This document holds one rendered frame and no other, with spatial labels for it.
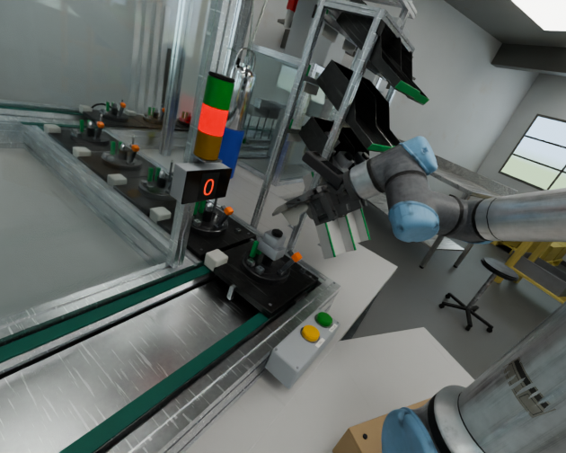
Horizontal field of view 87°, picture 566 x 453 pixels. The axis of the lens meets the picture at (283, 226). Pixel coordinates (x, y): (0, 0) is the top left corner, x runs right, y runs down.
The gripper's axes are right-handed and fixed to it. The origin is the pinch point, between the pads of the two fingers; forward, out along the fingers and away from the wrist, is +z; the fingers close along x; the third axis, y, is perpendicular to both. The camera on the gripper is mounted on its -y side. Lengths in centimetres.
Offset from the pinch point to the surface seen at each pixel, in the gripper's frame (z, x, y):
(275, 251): 6.4, -2.2, 9.4
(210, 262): 20.1, -12.1, 5.7
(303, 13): 11, 105, -106
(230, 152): 59, 57, -45
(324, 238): 4.4, 20.6, 12.3
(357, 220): 3.9, 48.4, 11.8
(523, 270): -26, 393, 160
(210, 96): -9.1, -21.5, -22.0
